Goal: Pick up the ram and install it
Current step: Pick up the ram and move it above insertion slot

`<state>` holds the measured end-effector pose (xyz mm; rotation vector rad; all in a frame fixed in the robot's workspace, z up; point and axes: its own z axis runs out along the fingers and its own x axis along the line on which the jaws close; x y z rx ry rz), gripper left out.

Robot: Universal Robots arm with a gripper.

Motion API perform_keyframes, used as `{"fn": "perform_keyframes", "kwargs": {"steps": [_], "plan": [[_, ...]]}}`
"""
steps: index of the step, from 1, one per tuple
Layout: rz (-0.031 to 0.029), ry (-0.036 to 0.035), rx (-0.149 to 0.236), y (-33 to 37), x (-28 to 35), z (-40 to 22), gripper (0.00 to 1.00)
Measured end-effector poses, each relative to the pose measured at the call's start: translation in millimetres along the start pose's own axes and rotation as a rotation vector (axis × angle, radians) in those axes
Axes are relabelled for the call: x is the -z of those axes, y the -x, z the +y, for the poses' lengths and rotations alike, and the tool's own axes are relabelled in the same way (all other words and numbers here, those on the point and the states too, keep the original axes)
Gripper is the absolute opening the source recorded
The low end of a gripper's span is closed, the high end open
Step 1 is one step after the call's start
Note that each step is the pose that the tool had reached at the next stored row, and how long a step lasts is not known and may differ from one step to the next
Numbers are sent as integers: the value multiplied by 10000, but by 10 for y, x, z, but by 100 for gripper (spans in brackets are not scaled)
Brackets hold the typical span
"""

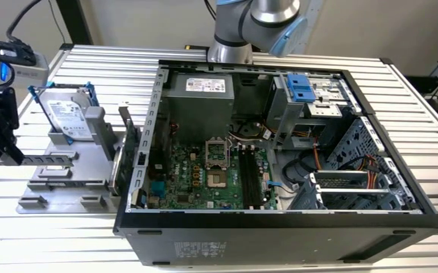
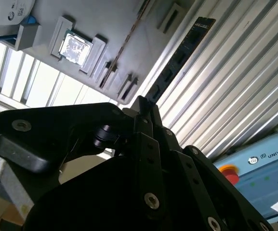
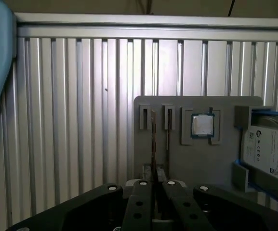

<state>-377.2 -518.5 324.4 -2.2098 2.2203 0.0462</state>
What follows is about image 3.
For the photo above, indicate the grey parts rack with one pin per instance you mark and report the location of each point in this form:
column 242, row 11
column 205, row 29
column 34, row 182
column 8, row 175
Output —
column 201, row 163

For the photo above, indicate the green RAM stick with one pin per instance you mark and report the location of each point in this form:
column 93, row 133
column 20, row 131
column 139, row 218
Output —
column 154, row 144

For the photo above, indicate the silver CPU chip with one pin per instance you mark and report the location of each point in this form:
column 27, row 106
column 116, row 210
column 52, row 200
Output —
column 202, row 125

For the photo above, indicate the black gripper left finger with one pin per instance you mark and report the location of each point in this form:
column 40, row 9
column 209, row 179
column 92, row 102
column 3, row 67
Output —
column 138, row 211

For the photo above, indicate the hard disk in blue carrier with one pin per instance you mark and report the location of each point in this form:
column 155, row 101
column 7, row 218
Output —
column 268, row 149

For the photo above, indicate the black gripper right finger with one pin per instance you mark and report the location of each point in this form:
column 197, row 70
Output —
column 191, row 216

